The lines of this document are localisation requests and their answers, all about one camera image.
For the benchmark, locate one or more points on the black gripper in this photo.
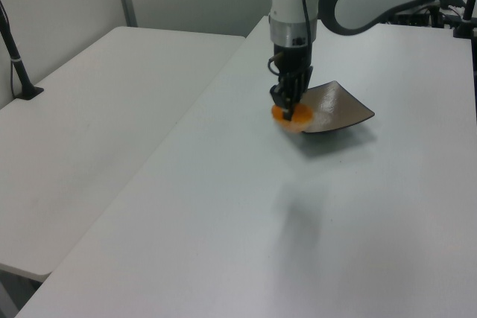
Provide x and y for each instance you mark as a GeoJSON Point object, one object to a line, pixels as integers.
{"type": "Point", "coordinates": [292, 57]}

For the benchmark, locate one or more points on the orange bread roll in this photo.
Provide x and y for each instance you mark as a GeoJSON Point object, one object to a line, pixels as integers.
{"type": "Point", "coordinates": [302, 116]}

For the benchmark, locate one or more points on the square brown ceramic plate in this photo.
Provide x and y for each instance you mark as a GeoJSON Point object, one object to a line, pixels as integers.
{"type": "Point", "coordinates": [335, 109]}

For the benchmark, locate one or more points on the black stand with clamp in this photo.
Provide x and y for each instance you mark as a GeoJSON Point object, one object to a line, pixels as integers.
{"type": "Point", "coordinates": [466, 20]}

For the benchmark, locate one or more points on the black pole with base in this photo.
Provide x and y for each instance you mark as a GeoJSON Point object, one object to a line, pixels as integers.
{"type": "Point", "coordinates": [15, 59]}

